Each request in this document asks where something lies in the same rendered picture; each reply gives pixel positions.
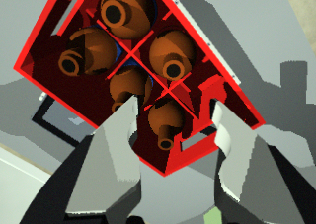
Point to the red crate with dividers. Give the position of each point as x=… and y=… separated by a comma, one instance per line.
x=90, y=99

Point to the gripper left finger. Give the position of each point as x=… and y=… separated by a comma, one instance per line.
x=99, y=182

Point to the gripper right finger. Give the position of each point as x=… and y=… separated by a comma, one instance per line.
x=256, y=183

